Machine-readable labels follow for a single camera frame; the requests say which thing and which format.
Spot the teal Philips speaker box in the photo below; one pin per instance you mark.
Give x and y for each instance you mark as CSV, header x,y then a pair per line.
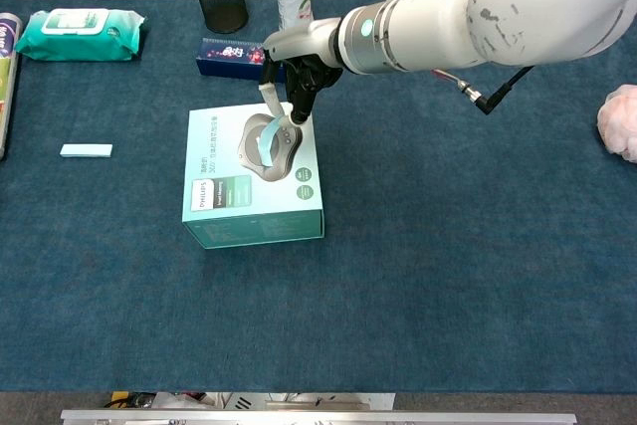
x,y
234,216

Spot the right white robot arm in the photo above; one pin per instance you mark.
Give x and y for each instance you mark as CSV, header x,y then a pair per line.
x,y
448,27

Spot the pink fluffy object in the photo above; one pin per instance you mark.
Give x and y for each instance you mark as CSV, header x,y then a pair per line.
x,y
619,121

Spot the dark blue long box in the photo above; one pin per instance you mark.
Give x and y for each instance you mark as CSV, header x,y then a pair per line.
x,y
224,62

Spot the aluminium profile rail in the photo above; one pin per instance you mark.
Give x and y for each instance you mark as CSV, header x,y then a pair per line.
x,y
318,417

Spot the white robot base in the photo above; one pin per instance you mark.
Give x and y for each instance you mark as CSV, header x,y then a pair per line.
x,y
298,401

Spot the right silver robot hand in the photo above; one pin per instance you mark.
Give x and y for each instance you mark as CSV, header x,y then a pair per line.
x,y
303,39

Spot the green wet wipes pack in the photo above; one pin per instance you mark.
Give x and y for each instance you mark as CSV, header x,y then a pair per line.
x,y
74,42

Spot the white rectangular block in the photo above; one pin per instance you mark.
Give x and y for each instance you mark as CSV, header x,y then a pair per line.
x,y
85,150

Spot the small light blue strip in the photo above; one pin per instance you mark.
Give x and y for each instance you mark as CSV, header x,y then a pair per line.
x,y
269,139

